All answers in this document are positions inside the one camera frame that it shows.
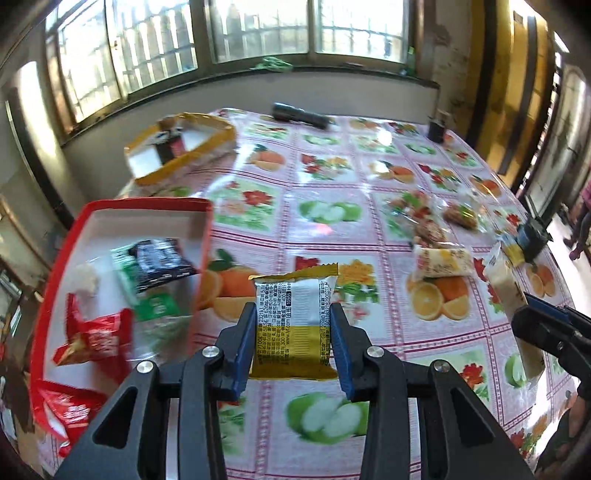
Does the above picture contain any large barred window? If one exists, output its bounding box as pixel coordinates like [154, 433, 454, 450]
[44, 0, 416, 134]

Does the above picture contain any light green snack packet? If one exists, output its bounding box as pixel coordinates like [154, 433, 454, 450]
[111, 244, 141, 301]

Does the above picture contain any red rimmed white tray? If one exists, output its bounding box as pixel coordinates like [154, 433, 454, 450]
[28, 198, 214, 457]

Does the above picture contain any clear nut bar packet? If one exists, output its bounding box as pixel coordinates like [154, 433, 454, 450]
[441, 203, 502, 232]
[411, 220, 448, 247]

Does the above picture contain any long yellow white snack packet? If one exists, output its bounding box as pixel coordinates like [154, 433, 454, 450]
[482, 242, 548, 391]

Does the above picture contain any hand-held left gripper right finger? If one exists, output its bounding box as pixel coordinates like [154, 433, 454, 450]
[330, 301, 536, 480]

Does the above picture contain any patterned glass door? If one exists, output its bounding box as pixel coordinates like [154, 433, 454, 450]
[524, 41, 591, 227]

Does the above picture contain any golden door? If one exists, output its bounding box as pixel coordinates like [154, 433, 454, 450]
[466, 0, 557, 178]

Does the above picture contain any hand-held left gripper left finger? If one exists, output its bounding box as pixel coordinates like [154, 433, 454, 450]
[55, 302, 259, 480]

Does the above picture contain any red snack packet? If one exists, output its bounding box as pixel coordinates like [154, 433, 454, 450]
[53, 293, 134, 370]
[37, 381, 109, 457]

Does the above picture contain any green cloth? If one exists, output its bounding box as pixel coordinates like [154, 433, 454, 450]
[252, 56, 293, 71]

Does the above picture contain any fruit printed tablecloth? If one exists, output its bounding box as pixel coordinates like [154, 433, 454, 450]
[37, 107, 573, 480]

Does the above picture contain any small yellow snack packet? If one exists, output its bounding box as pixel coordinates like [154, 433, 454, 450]
[501, 233, 527, 267]

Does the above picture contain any black motor with shaft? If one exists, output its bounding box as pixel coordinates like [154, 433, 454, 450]
[515, 218, 554, 263]

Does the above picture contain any clear candy packet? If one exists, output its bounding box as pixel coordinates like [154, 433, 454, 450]
[381, 188, 446, 224]

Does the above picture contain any white tower air conditioner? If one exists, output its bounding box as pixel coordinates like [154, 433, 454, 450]
[0, 60, 75, 227]

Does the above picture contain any black snack packet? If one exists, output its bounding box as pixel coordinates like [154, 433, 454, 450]
[133, 237, 198, 291]

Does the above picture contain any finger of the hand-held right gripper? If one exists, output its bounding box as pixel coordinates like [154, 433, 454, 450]
[510, 305, 591, 370]
[525, 292, 575, 321]

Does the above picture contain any black flashlight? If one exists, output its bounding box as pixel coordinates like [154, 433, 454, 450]
[271, 102, 329, 129]

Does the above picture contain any yellow rimmed cardboard box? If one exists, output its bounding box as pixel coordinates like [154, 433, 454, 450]
[124, 112, 237, 186]

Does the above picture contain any clear white nougat packet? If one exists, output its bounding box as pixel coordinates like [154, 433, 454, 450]
[73, 262, 101, 297]

